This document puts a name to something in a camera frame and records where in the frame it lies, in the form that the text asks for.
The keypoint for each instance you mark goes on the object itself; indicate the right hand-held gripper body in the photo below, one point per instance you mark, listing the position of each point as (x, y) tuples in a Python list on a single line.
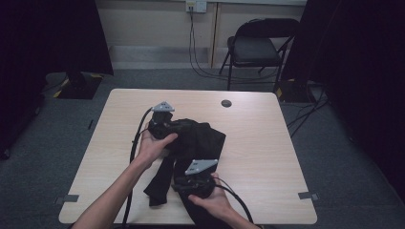
[(199, 184)]

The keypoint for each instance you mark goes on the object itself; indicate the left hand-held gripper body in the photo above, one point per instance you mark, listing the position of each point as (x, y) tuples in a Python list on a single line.
[(162, 124)]

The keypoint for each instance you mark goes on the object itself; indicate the person's right hand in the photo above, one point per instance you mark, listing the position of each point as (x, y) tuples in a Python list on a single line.
[(213, 203)]

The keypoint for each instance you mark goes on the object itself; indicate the person's left hand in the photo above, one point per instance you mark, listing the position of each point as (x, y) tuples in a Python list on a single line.
[(153, 148)]

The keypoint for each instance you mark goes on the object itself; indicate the round grey table grommet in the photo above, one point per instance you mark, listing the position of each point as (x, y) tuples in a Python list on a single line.
[(226, 103)]

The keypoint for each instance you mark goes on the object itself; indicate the black stand base yellow tape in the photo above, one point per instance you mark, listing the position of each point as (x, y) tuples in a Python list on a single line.
[(81, 87)]

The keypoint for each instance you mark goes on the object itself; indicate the black folding chair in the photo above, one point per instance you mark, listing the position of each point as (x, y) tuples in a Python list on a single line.
[(254, 47)]

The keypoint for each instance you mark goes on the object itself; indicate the grey tape strip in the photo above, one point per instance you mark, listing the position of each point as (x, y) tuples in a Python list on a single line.
[(307, 196), (68, 198)]

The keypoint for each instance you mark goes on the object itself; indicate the dark stand base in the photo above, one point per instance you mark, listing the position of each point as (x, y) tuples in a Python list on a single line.
[(293, 92)]

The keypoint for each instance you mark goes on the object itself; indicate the wide black curtain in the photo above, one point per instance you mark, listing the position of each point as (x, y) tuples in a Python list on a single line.
[(38, 47)]

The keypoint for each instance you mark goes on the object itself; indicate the tall black curtain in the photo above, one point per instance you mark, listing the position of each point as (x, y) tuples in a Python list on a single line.
[(359, 63)]

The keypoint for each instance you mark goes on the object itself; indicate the light wooden wall batten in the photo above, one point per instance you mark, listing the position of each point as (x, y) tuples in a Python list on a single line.
[(214, 35)]

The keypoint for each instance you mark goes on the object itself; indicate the white wall socket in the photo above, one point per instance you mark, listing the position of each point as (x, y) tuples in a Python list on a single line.
[(196, 5)]

